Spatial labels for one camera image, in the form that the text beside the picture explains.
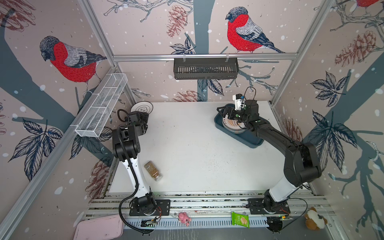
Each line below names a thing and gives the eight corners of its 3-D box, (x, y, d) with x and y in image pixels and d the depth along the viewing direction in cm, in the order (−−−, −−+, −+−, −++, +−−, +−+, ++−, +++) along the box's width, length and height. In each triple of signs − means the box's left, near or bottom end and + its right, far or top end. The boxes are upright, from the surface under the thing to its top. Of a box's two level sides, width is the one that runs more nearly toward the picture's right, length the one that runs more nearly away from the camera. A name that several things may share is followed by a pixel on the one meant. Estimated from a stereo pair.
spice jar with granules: (145, 168, 88) (143, 165, 85) (152, 162, 90) (150, 160, 87) (157, 183, 82) (155, 181, 79) (164, 177, 84) (162, 175, 81)
